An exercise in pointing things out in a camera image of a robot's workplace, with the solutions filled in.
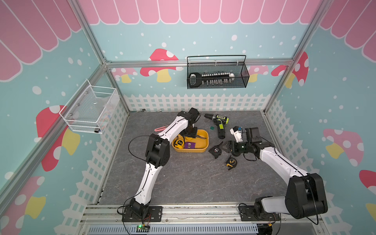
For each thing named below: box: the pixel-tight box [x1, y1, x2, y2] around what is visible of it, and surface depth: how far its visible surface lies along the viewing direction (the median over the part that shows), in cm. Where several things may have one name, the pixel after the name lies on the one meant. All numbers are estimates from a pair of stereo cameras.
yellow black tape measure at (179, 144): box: [174, 139, 185, 149], surface depth 100 cm
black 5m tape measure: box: [208, 141, 224, 160], surface depth 96 cm
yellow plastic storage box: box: [171, 129, 210, 153], surface depth 101 cm
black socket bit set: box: [188, 72, 235, 88], surface depth 91 cm
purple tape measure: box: [184, 141, 196, 149], surface depth 99 cm
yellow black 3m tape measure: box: [225, 154, 238, 171], surface depth 91 cm
